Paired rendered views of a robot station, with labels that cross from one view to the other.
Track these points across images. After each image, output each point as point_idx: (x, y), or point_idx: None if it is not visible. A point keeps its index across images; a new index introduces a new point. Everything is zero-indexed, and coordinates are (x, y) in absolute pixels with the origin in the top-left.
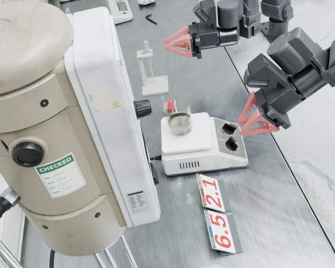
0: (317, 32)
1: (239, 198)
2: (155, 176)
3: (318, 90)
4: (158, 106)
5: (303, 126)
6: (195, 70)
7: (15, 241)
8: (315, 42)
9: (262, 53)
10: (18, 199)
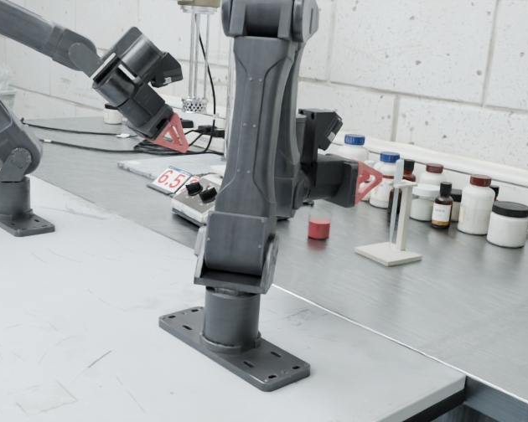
0: (121, 374)
1: (167, 200)
2: None
3: (96, 271)
4: (347, 239)
5: (112, 239)
6: (349, 277)
7: None
8: (114, 46)
9: (167, 52)
10: None
